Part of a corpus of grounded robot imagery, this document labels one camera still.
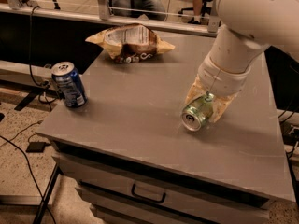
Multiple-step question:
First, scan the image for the seated person in jeans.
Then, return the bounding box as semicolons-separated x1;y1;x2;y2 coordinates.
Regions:
111;0;165;21

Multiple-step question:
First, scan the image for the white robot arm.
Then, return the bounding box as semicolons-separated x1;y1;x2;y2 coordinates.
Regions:
186;0;299;122

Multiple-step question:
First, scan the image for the blue soda can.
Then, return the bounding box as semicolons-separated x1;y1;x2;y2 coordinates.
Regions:
51;62;87;108

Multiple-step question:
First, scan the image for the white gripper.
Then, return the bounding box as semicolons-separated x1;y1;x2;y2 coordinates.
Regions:
185;56;250;123

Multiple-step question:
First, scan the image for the brown chip bag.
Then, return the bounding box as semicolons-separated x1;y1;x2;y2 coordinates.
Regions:
86;23;175;63

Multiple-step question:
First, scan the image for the black drawer handle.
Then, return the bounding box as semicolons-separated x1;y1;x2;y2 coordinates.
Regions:
131;184;166;204

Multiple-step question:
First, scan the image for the metal railing post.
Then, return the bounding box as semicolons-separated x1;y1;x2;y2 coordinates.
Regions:
97;0;111;20

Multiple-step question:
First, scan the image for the grey drawer cabinet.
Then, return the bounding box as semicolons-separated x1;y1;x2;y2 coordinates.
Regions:
50;140;275;224

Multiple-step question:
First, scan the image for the green soda can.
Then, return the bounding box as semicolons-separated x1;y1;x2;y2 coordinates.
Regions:
181;92;214;132

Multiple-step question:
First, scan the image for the black hanging cable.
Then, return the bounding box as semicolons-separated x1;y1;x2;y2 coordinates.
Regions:
28;5;59;105

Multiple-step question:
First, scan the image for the black power adapter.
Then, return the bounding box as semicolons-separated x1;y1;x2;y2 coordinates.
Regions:
26;142;47;153

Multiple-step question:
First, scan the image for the black floor cable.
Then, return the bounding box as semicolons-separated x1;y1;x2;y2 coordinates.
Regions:
0;134;58;224

